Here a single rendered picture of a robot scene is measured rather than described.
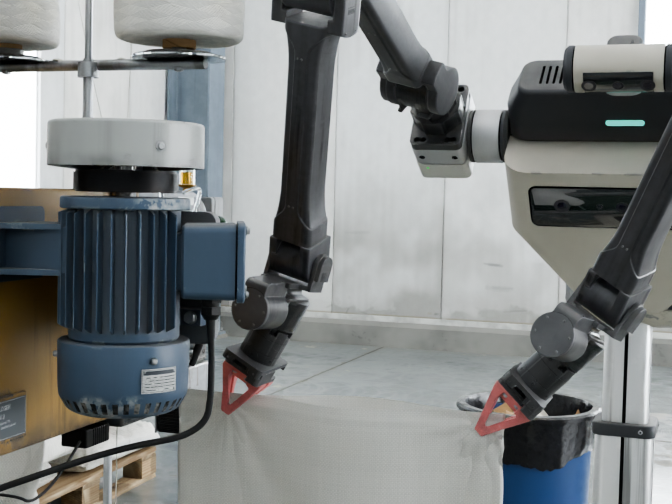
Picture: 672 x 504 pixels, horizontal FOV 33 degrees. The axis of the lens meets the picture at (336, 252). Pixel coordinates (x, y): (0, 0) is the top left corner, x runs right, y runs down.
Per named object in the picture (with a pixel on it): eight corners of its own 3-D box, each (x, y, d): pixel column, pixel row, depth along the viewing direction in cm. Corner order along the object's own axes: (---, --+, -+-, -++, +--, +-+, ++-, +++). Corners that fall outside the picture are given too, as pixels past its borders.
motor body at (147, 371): (210, 404, 137) (213, 198, 135) (149, 428, 122) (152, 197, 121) (100, 394, 141) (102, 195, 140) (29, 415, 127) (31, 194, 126)
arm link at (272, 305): (335, 256, 159) (285, 239, 163) (297, 254, 149) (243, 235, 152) (312, 337, 160) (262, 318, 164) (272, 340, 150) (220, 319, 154)
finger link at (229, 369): (199, 401, 162) (230, 347, 161) (220, 393, 169) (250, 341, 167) (236, 428, 161) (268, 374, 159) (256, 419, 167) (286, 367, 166)
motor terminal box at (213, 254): (246, 315, 138) (247, 220, 137) (248, 324, 128) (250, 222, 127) (177, 314, 137) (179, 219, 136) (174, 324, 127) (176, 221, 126)
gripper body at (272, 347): (219, 358, 158) (243, 314, 157) (248, 349, 168) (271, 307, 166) (255, 383, 157) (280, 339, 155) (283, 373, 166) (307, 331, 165)
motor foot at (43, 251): (106, 280, 134) (107, 207, 134) (50, 287, 123) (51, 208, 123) (39, 277, 138) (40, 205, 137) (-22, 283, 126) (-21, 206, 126)
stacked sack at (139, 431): (165, 449, 528) (166, 416, 527) (89, 482, 465) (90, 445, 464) (86, 440, 542) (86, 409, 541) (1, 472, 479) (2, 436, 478)
